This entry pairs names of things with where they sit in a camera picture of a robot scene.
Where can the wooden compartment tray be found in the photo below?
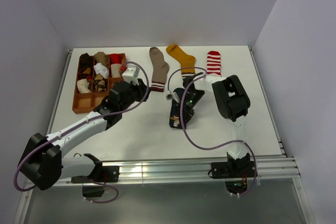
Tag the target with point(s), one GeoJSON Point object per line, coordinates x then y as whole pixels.
{"type": "Point", "coordinates": [84, 103]}

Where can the mustard yellow sock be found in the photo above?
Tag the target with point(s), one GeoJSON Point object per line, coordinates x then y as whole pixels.
{"type": "Point", "coordinates": [187, 62]}

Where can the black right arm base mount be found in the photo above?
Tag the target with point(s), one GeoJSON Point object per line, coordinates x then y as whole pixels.
{"type": "Point", "coordinates": [236, 176]}

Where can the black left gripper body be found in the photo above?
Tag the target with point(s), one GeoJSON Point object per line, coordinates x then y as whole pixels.
{"type": "Point", "coordinates": [136, 93]}

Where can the red white striped sock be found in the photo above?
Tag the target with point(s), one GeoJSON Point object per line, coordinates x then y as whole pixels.
{"type": "Point", "coordinates": [214, 63]}

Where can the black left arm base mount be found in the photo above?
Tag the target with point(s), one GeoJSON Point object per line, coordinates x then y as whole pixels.
{"type": "Point", "coordinates": [96, 185]}

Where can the navy blue sock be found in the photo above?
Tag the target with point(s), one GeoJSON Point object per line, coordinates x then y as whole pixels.
{"type": "Point", "coordinates": [175, 121]}

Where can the rolled red socks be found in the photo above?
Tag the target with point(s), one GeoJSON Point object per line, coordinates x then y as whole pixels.
{"type": "Point", "coordinates": [116, 58]}

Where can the rolled white socks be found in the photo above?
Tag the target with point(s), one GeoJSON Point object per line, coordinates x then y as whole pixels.
{"type": "Point", "coordinates": [99, 68]}

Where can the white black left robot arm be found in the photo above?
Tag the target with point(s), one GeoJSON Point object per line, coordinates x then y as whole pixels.
{"type": "Point", "coordinates": [41, 161]}

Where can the rolled cream socks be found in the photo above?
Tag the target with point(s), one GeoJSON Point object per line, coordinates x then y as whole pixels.
{"type": "Point", "coordinates": [116, 71]}

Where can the rolled taupe socks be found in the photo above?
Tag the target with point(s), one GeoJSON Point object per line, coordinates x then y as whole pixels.
{"type": "Point", "coordinates": [101, 57]}

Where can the rolled dark argyle socks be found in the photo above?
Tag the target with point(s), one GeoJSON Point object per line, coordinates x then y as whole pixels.
{"type": "Point", "coordinates": [85, 69]}

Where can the taupe sock with striped cuff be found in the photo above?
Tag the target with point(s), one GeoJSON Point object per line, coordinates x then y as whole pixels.
{"type": "Point", "coordinates": [160, 69]}

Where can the aluminium frame rail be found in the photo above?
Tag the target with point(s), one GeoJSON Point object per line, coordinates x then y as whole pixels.
{"type": "Point", "coordinates": [173, 170]}

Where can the brown argyle sock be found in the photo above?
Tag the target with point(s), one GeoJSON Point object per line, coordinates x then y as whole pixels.
{"type": "Point", "coordinates": [99, 84]}

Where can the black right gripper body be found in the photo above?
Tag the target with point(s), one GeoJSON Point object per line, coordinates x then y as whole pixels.
{"type": "Point", "coordinates": [188, 104]}

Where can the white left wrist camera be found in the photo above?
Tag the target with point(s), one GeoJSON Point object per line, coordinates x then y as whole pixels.
{"type": "Point", "coordinates": [130, 75]}

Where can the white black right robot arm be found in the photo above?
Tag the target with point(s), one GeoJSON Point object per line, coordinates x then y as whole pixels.
{"type": "Point", "coordinates": [232, 102]}

